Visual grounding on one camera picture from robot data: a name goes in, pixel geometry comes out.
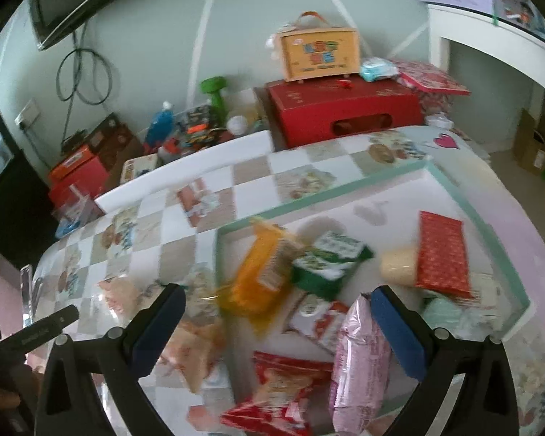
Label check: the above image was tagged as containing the clear round bun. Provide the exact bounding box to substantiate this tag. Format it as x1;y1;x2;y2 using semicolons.
97;275;141;323

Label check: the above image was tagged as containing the orange bread packet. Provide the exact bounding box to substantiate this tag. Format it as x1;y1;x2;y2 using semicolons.
160;318;226;394

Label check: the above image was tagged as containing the green foil snack packet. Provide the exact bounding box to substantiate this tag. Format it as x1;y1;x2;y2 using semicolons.
421;294;477;338

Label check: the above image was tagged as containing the white pastry packet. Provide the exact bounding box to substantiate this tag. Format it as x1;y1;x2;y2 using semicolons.
468;272;502;310

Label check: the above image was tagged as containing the pink snack packet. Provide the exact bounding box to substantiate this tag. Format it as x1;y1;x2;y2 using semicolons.
329;293;392;435

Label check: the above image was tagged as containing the red patterned snack packet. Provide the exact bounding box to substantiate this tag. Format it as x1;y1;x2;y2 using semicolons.
415;211;472;298

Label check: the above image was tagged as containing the small cream round pastry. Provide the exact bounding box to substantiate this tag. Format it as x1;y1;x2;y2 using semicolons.
380;246;418;286

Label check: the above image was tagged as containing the yellow cake packet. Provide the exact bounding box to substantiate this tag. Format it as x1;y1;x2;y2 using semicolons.
217;217;307;340

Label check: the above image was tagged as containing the red bow-shaped snack packet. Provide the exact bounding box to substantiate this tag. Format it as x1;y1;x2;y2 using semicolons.
220;351;332;436

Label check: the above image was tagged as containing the dark red biscuit packet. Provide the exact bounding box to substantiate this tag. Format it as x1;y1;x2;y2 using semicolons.
282;293;348;354

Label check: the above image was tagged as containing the green white biscuit pack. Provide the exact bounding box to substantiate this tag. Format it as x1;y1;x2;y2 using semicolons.
290;230;374;301

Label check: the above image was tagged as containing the floral checkered tablecloth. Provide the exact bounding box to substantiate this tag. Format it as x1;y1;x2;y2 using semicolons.
34;126;545;435

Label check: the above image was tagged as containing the black refrigerator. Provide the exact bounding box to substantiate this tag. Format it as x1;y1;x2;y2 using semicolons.
0;112;57;269

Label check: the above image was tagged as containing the clear tissue box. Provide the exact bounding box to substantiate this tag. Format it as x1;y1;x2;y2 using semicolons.
53;184;103;239

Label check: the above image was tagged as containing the red paper bag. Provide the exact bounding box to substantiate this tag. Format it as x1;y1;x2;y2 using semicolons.
48;157;109;208

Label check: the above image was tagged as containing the orange cardboard box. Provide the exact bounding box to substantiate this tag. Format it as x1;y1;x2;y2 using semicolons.
48;144;94;183

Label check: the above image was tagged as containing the teal rimmed white tray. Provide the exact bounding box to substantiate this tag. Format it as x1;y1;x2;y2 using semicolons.
225;161;531;401

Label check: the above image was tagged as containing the blue plastic bottle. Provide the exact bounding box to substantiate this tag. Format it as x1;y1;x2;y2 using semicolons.
144;101;174;152

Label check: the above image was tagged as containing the green dumbbell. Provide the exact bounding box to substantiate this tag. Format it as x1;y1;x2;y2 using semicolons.
199;76;227;126

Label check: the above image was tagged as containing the red gift box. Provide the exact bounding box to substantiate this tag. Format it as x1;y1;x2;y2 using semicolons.
266;76;424;148

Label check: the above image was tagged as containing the light blue tissue pack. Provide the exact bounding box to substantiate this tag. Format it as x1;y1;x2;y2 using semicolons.
359;57;400;83

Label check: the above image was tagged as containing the wall power socket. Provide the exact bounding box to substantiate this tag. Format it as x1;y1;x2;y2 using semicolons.
14;98;41;131

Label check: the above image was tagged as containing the black wall cable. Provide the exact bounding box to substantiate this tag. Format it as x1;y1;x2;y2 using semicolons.
54;20;114;147

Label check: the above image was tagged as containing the white shelf frame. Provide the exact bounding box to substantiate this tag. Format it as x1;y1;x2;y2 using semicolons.
427;3;545;151

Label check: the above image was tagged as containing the wooden toy box with handle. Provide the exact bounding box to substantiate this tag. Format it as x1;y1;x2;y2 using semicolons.
272;11;360;82

